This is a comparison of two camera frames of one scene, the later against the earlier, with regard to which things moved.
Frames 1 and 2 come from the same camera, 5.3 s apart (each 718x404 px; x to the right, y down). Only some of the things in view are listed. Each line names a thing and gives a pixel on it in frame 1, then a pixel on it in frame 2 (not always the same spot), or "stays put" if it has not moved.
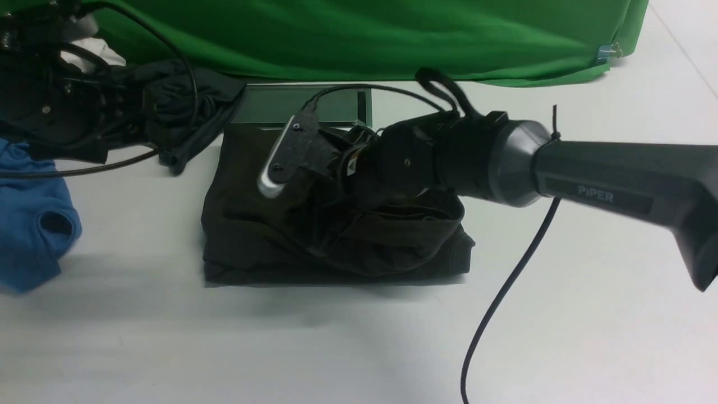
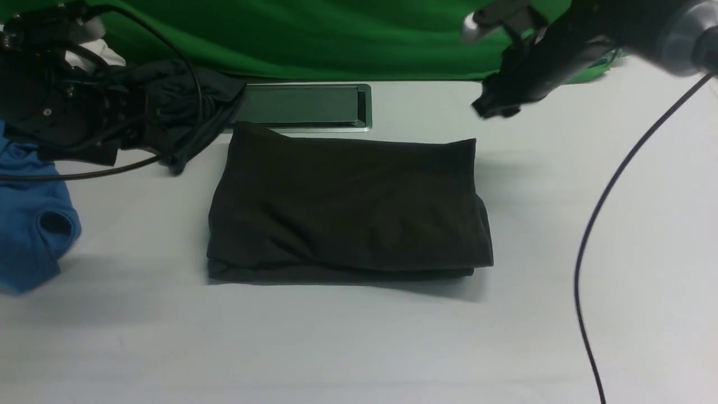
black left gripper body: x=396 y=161 → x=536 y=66
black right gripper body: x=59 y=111 stays put
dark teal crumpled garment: x=183 y=108 stays put
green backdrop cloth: x=460 y=42 stays put
